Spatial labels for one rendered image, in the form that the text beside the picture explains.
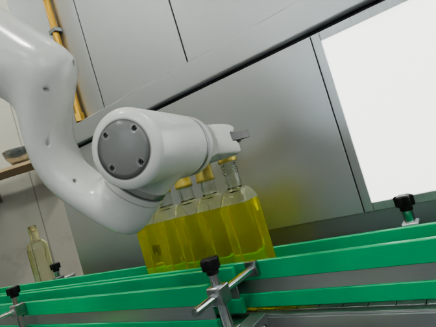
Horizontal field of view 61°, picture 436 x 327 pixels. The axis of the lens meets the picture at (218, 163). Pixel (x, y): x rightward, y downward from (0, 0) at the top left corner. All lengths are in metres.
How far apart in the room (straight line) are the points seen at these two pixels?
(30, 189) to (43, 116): 4.10
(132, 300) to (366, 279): 0.40
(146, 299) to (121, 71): 0.62
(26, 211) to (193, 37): 3.86
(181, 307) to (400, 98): 0.50
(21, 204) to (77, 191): 4.16
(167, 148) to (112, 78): 0.74
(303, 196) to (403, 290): 0.27
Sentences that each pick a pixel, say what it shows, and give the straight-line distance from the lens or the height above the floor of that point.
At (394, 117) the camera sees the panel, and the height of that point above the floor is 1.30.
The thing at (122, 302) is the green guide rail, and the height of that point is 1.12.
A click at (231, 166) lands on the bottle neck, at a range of 0.67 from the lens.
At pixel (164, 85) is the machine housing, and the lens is 0.93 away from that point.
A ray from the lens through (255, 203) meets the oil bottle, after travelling 0.68.
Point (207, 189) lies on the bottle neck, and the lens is 0.70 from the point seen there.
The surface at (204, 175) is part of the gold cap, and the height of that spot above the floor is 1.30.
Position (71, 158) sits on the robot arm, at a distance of 0.47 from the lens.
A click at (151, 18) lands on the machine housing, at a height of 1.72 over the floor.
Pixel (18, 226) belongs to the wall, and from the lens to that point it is 4.65.
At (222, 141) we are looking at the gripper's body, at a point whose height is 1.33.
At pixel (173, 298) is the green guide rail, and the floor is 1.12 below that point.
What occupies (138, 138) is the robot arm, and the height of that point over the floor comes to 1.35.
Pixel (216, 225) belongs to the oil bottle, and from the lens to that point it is 0.69.
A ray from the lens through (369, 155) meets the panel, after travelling 0.72.
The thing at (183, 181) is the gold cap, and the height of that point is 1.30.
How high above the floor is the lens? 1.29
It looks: 2 degrees up
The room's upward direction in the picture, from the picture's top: 17 degrees counter-clockwise
